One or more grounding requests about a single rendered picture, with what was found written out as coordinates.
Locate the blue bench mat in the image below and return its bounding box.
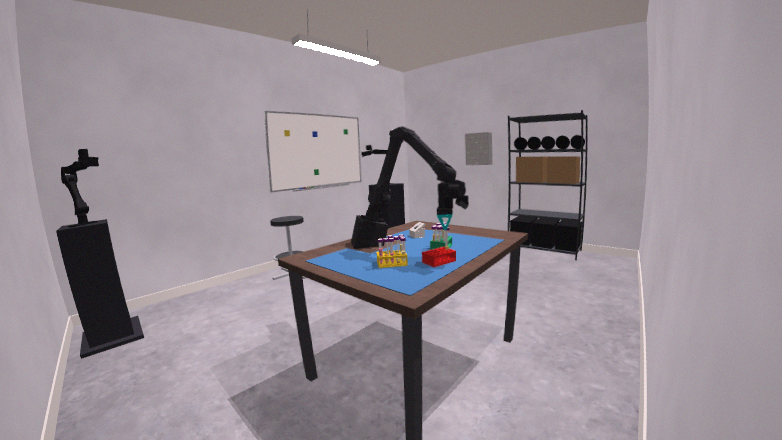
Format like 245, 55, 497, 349
306, 230, 504, 296

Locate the red rack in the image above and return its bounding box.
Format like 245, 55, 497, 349
422, 247, 456, 267

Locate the green tube rack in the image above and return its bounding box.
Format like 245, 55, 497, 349
430, 236, 452, 250

